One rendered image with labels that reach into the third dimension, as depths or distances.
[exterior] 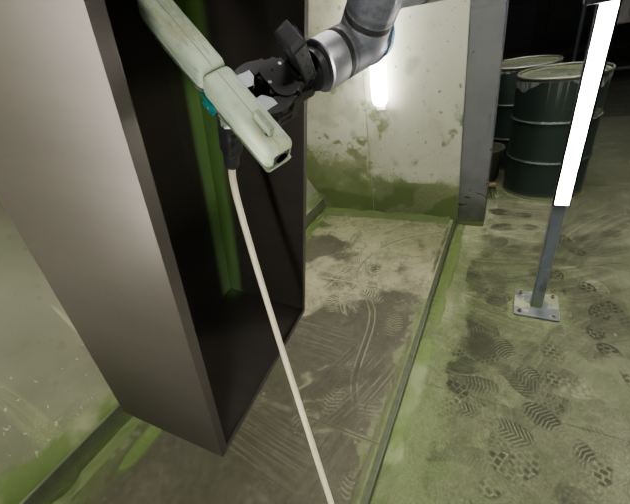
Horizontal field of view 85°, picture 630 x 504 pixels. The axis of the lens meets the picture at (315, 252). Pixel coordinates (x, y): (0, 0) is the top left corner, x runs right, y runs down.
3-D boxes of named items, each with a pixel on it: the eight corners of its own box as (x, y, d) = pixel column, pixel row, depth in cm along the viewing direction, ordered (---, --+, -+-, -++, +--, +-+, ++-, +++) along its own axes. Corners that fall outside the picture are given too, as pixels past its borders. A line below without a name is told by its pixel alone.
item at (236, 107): (279, 203, 68) (298, 134, 46) (260, 216, 66) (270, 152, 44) (132, 26, 71) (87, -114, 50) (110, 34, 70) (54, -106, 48)
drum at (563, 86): (495, 176, 320) (508, 70, 272) (567, 170, 304) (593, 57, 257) (510, 204, 273) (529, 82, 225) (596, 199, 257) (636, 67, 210)
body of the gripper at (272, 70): (273, 132, 62) (321, 102, 66) (280, 100, 53) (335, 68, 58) (246, 100, 62) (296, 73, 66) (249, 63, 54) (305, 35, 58)
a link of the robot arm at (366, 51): (372, -12, 63) (355, 37, 72) (323, 12, 58) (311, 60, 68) (407, 23, 62) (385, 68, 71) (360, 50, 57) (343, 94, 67)
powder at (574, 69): (510, 74, 272) (510, 72, 271) (591, 62, 258) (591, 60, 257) (530, 85, 229) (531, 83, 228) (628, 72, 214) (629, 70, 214)
